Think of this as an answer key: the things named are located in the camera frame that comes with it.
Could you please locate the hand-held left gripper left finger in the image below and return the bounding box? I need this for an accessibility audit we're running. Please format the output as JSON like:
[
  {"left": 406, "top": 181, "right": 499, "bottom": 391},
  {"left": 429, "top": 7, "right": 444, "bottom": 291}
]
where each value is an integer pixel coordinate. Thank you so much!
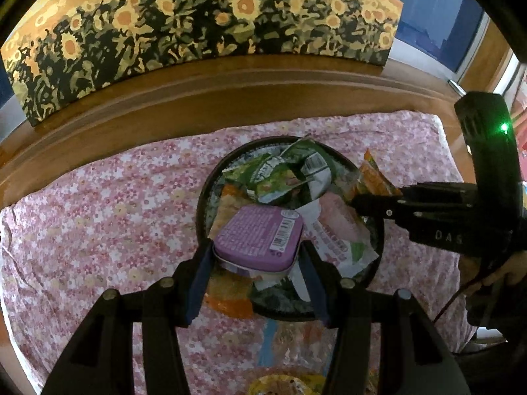
[{"left": 41, "top": 247, "right": 215, "bottom": 395}]

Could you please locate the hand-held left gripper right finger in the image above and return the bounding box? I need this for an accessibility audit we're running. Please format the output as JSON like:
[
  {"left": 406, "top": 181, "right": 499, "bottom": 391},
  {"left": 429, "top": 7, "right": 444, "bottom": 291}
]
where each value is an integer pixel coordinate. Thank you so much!
[{"left": 298, "top": 242, "right": 472, "bottom": 395}]

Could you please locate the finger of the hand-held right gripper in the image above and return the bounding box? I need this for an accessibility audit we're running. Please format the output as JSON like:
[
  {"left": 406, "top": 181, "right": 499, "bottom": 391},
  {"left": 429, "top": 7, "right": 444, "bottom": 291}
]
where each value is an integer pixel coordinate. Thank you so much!
[
  {"left": 396, "top": 182, "right": 481, "bottom": 205},
  {"left": 350, "top": 195, "right": 475, "bottom": 232}
]

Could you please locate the orange snack packet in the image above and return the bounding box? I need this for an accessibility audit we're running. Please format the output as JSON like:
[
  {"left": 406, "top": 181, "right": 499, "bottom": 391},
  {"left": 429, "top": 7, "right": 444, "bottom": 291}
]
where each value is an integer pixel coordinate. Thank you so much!
[{"left": 350, "top": 149, "right": 403, "bottom": 203}]

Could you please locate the blue patterned ceramic plate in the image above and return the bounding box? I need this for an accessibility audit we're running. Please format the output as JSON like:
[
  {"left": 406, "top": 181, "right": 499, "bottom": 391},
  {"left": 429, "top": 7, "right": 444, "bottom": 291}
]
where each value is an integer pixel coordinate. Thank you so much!
[{"left": 195, "top": 135, "right": 385, "bottom": 324}]

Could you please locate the pink white snack packet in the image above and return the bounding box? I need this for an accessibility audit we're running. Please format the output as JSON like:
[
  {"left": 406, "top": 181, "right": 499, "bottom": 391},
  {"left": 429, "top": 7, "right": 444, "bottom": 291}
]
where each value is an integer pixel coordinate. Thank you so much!
[{"left": 294, "top": 193, "right": 380, "bottom": 281}]

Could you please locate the clear blue-edged snack packet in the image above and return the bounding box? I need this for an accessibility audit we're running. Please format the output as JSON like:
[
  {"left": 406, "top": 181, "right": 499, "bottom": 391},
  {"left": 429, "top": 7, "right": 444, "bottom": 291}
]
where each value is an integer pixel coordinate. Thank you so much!
[{"left": 257, "top": 319, "right": 330, "bottom": 379}]

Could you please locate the purple tin box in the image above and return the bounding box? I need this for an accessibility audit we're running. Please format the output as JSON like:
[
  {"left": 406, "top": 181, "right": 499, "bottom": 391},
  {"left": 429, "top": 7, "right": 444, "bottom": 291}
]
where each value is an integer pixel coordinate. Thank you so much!
[{"left": 212, "top": 205, "right": 305, "bottom": 274}]

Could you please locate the dark green snack packet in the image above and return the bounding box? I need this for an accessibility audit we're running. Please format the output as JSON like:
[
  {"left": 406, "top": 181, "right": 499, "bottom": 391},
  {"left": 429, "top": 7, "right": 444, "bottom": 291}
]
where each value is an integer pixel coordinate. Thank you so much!
[{"left": 280, "top": 137, "right": 335, "bottom": 205}]

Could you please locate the yellow snack packet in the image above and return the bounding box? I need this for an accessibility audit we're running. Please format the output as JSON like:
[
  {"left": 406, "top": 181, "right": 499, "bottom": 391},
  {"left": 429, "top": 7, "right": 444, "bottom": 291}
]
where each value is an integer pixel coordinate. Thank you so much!
[{"left": 247, "top": 372, "right": 328, "bottom": 395}]

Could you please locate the light green snack packet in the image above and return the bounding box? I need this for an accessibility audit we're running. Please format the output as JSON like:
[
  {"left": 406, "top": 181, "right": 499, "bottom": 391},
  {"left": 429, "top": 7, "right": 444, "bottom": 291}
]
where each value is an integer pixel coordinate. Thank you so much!
[{"left": 222, "top": 154, "right": 316, "bottom": 205}]

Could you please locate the person's right hand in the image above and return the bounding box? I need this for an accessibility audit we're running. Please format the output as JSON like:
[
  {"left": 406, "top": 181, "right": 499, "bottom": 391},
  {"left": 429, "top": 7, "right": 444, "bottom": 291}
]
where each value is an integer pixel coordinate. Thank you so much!
[{"left": 488, "top": 250, "right": 527, "bottom": 289}]

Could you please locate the pink floral blanket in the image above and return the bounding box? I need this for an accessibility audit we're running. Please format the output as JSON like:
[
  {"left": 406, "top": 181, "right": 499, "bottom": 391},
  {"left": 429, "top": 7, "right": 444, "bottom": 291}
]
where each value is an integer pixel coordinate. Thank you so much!
[{"left": 0, "top": 109, "right": 478, "bottom": 395}]

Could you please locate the sunflower field painting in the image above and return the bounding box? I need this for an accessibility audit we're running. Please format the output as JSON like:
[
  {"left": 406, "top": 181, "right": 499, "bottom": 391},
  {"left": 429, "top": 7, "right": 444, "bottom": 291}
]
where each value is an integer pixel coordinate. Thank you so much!
[{"left": 0, "top": 0, "right": 405, "bottom": 129}]

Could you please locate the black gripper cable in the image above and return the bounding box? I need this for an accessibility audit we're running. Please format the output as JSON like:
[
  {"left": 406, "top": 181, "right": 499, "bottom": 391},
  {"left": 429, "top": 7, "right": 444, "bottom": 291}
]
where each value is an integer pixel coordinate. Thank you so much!
[{"left": 430, "top": 257, "right": 495, "bottom": 330}]

